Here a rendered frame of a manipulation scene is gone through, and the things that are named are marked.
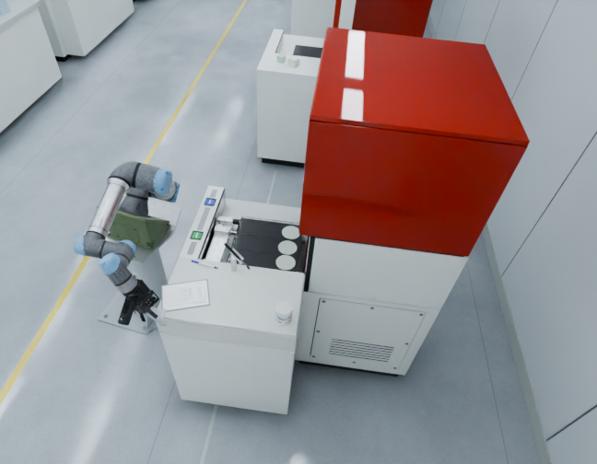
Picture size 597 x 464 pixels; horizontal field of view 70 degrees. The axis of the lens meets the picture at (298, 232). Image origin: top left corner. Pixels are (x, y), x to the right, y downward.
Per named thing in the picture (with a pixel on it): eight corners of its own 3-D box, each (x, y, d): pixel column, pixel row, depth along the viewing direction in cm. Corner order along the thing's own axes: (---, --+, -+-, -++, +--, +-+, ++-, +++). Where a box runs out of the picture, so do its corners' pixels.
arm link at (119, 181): (114, 150, 187) (69, 245, 161) (139, 156, 189) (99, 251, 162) (116, 167, 196) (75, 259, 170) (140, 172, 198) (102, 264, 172)
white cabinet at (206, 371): (304, 289, 318) (313, 210, 259) (286, 421, 251) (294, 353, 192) (219, 278, 320) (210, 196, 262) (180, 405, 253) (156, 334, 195)
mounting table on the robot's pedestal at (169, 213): (81, 260, 237) (74, 243, 228) (124, 208, 268) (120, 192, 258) (155, 280, 231) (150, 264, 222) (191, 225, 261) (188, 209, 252)
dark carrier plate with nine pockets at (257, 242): (303, 226, 238) (303, 226, 237) (296, 274, 214) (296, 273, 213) (242, 218, 239) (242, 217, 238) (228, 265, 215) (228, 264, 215)
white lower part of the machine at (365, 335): (397, 281, 329) (427, 202, 270) (402, 382, 272) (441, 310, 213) (306, 268, 332) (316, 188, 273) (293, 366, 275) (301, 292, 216)
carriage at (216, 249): (233, 223, 242) (233, 220, 240) (217, 273, 216) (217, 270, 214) (219, 222, 242) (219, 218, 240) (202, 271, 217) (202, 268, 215)
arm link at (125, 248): (110, 234, 172) (99, 249, 163) (138, 240, 174) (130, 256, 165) (109, 249, 176) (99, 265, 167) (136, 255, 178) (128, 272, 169)
